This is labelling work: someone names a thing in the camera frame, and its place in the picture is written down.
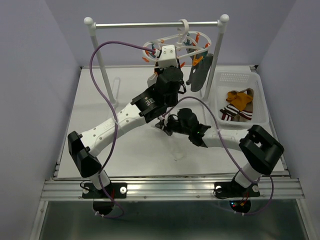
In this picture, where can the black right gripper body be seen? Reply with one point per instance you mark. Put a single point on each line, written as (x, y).
(173, 126)

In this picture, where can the grey sock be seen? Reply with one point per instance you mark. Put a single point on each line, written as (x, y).
(198, 74)

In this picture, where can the white clip hanger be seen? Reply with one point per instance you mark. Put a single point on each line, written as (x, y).
(188, 44)

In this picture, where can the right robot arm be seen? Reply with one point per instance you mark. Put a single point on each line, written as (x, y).
(261, 149)

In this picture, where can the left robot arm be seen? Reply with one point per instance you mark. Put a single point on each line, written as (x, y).
(153, 102)

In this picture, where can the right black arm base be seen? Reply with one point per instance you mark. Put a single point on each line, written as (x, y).
(232, 189)

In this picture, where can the striped maroon white sock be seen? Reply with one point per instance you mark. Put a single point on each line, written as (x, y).
(232, 114)

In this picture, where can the white plastic basket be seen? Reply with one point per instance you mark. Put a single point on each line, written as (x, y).
(225, 81)

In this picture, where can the mustard yellow sock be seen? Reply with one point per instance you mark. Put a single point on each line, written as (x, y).
(239, 99)

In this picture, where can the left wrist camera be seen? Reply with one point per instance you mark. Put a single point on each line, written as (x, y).
(168, 57)

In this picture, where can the aluminium rail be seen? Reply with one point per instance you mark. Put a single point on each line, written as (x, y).
(197, 188)

